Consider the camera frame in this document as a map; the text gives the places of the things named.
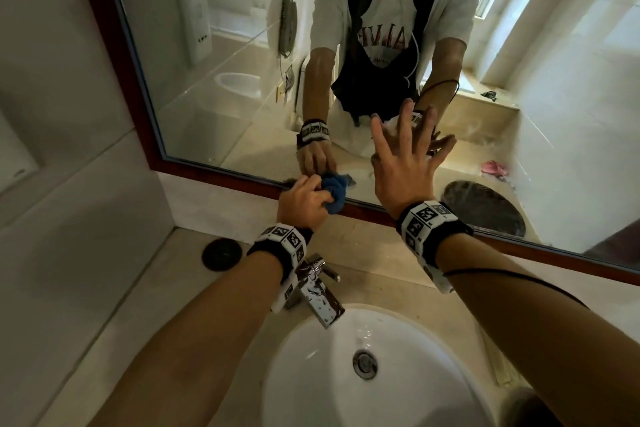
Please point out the chrome sink faucet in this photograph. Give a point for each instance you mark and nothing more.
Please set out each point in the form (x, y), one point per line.
(320, 296)

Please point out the person's right hand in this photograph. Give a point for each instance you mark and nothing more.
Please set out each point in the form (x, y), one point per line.
(402, 179)

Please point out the person's right middle finger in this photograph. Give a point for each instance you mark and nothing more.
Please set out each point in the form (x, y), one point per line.
(407, 124)

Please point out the black white marker wristband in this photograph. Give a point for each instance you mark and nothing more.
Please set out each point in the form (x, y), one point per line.
(285, 244)
(427, 229)

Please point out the person's right little finger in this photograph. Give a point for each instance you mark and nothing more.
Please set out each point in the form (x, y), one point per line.
(444, 151)

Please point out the person's right forearm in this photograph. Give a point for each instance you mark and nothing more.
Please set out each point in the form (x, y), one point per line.
(540, 331)

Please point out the person's left fingers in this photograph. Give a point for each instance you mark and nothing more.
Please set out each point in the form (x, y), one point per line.
(312, 189)

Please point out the chrome sink drain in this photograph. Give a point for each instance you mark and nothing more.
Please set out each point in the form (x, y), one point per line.
(365, 364)

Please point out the red-brown framed wall mirror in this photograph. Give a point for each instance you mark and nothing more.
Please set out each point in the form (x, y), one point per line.
(225, 66)

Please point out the white round sink basin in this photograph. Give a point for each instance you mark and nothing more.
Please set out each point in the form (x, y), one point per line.
(320, 381)

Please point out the black round counter cap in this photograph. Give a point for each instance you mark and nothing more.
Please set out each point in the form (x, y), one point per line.
(221, 254)

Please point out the person's left hand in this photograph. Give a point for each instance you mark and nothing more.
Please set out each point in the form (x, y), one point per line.
(300, 204)

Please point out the person's left forearm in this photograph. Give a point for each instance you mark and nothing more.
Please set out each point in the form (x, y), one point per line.
(200, 346)

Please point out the blue cleaning cloth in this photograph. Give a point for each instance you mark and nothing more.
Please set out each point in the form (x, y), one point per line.
(337, 191)

